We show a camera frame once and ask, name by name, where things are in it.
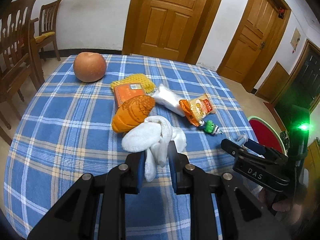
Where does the low wooden wall panel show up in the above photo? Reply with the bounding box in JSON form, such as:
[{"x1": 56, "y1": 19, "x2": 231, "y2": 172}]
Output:
[{"x1": 255, "y1": 61, "x2": 290, "y2": 103}]

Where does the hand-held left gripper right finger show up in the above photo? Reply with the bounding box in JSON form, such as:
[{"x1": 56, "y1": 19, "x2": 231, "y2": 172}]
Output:
[{"x1": 168, "y1": 141, "x2": 292, "y2": 240}]

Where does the large wooden chair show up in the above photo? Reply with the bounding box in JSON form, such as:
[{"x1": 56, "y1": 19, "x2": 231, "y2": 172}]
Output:
[{"x1": 0, "y1": 0, "x2": 45, "y2": 130}]

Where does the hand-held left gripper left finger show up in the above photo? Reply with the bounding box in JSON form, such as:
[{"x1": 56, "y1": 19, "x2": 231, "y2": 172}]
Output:
[{"x1": 27, "y1": 152, "x2": 147, "y2": 240}]

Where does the yellow orange snack packet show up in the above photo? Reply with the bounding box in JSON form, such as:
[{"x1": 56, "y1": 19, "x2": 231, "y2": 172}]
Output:
[{"x1": 179, "y1": 93, "x2": 215, "y2": 126}]

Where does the yellow seat cushion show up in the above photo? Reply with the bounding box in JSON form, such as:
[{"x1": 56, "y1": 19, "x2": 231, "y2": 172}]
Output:
[{"x1": 34, "y1": 31, "x2": 56, "y2": 43}]

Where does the dark entrance door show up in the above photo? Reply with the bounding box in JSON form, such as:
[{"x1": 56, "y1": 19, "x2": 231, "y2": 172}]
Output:
[{"x1": 272, "y1": 39, "x2": 320, "y2": 120}]

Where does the blue plaid tablecloth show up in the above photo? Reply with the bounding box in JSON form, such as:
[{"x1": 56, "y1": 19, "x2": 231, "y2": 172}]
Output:
[{"x1": 4, "y1": 54, "x2": 283, "y2": 240}]

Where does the framed wall notice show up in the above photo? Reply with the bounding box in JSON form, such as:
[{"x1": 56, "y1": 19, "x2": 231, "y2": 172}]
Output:
[{"x1": 290, "y1": 27, "x2": 302, "y2": 48}]

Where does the white foam fruit net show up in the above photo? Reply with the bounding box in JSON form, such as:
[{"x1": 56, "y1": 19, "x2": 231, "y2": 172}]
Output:
[{"x1": 122, "y1": 116, "x2": 187, "y2": 182}]

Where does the wooden cabinet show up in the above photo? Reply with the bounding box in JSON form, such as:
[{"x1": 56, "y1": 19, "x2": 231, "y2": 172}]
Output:
[{"x1": 307, "y1": 137, "x2": 320, "y2": 180}]

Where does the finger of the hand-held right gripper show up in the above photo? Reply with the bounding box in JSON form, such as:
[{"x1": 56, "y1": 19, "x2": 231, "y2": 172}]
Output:
[
  {"x1": 246, "y1": 140, "x2": 288, "y2": 169},
  {"x1": 221, "y1": 139, "x2": 290, "y2": 193}
]

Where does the small green toy figure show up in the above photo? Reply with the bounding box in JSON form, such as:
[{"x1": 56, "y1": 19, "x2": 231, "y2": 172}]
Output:
[{"x1": 199, "y1": 119, "x2": 223, "y2": 136}]

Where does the wooden panel door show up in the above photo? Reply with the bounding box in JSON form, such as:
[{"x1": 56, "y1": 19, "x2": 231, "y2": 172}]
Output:
[{"x1": 122, "y1": 0, "x2": 229, "y2": 63}]

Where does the person's right hand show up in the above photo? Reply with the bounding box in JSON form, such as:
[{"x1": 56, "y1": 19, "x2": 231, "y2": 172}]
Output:
[{"x1": 259, "y1": 185, "x2": 309, "y2": 230}]

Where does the clear plastic bag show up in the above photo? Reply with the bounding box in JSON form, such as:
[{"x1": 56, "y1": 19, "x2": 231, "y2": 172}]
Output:
[{"x1": 152, "y1": 84, "x2": 187, "y2": 117}]

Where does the wooden door with brass latch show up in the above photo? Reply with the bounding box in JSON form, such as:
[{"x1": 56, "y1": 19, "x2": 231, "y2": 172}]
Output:
[{"x1": 217, "y1": 0, "x2": 292, "y2": 93}]

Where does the small orange cardboard box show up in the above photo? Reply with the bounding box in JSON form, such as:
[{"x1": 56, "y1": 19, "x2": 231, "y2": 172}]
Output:
[{"x1": 113, "y1": 84, "x2": 148, "y2": 109}]

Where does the yellow foam fruit net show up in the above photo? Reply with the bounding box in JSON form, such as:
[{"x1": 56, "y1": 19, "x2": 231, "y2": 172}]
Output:
[{"x1": 110, "y1": 73, "x2": 157, "y2": 96}]

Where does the orange-brown apple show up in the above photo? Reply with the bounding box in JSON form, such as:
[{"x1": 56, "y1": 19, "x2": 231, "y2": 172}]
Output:
[{"x1": 73, "y1": 52, "x2": 107, "y2": 83}]

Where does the wooden chair with cushion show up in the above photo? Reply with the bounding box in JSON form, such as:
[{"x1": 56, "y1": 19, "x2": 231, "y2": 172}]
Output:
[{"x1": 31, "y1": 0, "x2": 62, "y2": 62}]

